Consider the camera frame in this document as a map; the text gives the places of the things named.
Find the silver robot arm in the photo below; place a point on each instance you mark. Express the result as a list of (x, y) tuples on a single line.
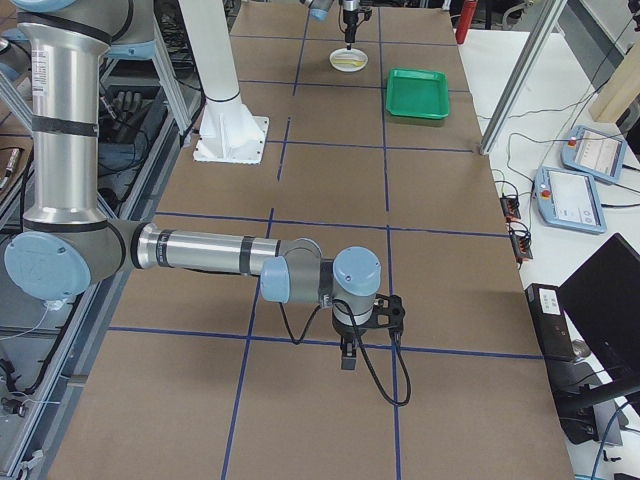
[(319, 9), (67, 244)]

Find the black computer box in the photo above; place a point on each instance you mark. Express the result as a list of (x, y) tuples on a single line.
[(549, 322)]

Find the red cylinder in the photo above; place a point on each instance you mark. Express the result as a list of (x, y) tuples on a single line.
[(465, 19)]

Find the yellow-green plastic spoon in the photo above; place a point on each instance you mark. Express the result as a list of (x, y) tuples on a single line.
[(347, 64)]

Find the white round plate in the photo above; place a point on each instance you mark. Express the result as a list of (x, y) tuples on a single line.
[(352, 53)]

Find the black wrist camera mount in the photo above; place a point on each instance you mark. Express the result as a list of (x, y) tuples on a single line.
[(388, 313), (365, 12)]

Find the green plastic tray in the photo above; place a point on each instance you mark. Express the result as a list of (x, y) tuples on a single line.
[(414, 93)]

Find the far teach pendant tablet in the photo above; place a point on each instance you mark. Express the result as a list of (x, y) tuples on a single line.
[(594, 152)]

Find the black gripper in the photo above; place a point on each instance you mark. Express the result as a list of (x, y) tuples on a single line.
[(344, 331), (349, 17)]

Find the black monitor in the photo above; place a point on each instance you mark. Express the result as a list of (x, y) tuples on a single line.
[(601, 298)]

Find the teach pendant tablet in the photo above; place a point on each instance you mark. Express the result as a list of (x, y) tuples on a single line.
[(569, 200), (594, 152)]

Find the aluminium frame post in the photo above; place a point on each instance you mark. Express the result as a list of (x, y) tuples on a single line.
[(527, 59)]

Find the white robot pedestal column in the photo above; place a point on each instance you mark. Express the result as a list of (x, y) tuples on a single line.
[(229, 132)]

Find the orange black power strip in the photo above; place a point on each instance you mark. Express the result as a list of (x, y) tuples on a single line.
[(519, 234)]

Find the near teach pendant tablet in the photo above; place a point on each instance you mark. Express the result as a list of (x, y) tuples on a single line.
[(569, 200)]

